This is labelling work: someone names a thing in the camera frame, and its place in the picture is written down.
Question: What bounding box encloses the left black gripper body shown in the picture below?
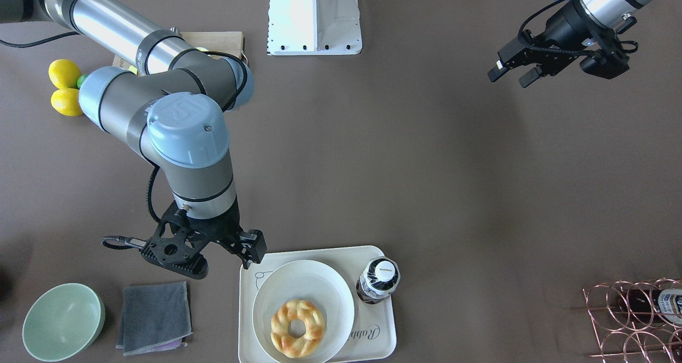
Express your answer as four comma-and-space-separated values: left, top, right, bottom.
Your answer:
497, 0, 638, 79

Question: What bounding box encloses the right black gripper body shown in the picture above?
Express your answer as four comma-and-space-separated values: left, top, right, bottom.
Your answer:
101, 202, 266, 279

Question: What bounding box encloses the white bowl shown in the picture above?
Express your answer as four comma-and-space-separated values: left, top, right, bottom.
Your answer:
253, 260, 355, 362

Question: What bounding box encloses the braided donut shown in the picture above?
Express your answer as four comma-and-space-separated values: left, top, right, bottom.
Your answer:
271, 300, 326, 358

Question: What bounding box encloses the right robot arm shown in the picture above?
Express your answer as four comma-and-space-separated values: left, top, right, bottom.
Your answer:
2, 0, 266, 279

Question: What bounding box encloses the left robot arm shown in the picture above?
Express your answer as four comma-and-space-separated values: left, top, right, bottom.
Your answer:
488, 0, 652, 87

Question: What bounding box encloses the cream rabbit tray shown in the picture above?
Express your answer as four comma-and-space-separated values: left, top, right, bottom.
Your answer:
237, 245, 397, 362

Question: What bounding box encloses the grey folded cloth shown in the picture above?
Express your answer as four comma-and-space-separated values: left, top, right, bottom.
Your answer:
116, 281, 192, 356

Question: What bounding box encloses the dark drink bottle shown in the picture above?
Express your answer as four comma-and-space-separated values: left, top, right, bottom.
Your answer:
356, 256, 401, 304

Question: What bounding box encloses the mint green bowl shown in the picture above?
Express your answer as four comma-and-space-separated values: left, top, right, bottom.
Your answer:
22, 283, 105, 362

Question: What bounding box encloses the yellow lemon near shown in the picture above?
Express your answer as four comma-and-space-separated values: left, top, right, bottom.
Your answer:
51, 88, 83, 117

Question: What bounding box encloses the yellow lemon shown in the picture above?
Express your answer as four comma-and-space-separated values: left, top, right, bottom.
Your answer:
48, 59, 82, 89
51, 88, 83, 117

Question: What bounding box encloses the green lime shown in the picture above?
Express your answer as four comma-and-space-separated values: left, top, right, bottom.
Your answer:
76, 74, 88, 90

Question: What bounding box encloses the yellow lemon far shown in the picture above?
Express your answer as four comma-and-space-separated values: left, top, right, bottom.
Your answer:
48, 59, 82, 89

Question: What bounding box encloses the wooden cutting board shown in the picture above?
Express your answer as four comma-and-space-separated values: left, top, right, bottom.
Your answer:
112, 29, 244, 75

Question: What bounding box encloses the bottle in copper rack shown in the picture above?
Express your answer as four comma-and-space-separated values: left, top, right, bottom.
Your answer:
624, 288, 681, 326

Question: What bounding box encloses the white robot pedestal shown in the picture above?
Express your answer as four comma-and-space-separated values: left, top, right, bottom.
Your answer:
266, 0, 363, 55

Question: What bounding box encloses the copper wire bottle rack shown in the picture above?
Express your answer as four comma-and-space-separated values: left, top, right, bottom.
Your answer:
583, 278, 681, 362

